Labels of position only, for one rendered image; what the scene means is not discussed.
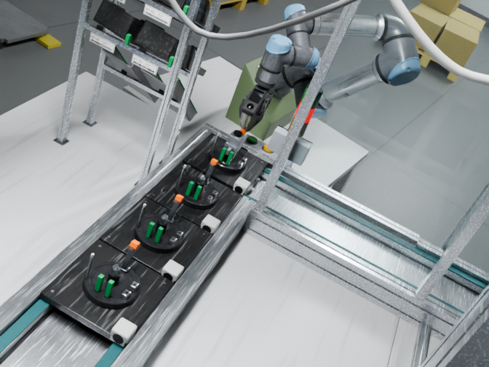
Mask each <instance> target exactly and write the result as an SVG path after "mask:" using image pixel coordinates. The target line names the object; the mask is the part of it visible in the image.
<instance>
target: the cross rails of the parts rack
mask: <svg viewBox="0 0 489 367"><path fill-rule="evenodd" d="M137 1H139V2H141V3H143V4H147V5H149V6H151V7H153V8H155V9H157V10H159V11H161V12H163V13H165V14H167V15H169V16H171V17H172V18H173V19H175V20H177V21H179V22H181V23H183V24H184V22H183V21H182V20H181V19H180V18H179V17H178V15H177V14H176V13H175V11H174V10H173V9H171V8H169V7H167V6H165V5H163V4H161V3H156V2H154V1H152V0H137ZM194 24H195V25H196V26H197V27H198V28H200V29H202V30H204V27H202V26H200V25H198V24H196V23H194ZM84 27H85V28H86V29H88V30H89V31H91V32H93V33H96V34H97V35H99V36H102V37H103V38H105V39H107V40H109V41H110V42H113V43H114V44H117V45H119V46H120V47H123V48H125V49H126V50H129V51H130V52H132V53H134V54H136V55H138V56H140V57H142V58H144V59H146V60H148V61H149V62H151V63H153V64H155V65H157V66H159V67H161V68H163V69H165V70H167V71H169V72H170V71H171V68H172V67H171V68H169V67H167V64H168V62H167V61H165V60H163V59H161V58H160V57H159V56H157V55H155V54H154V53H152V52H150V51H148V50H146V53H143V52H141V51H139V48H140V46H138V45H136V44H132V43H130V44H128V45H125V44H124V41H125V40H123V39H122V38H121V37H119V36H117V35H116V34H114V33H113V32H112V33H111V34H109V33H107V32H105V31H100V30H98V29H96V28H97V27H96V26H94V25H92V24H90V23H85V25H84ZM180 74H182V75H184V76H187V77H189V74H190V71H187V70H186V69H184V68H180Z"/></svg>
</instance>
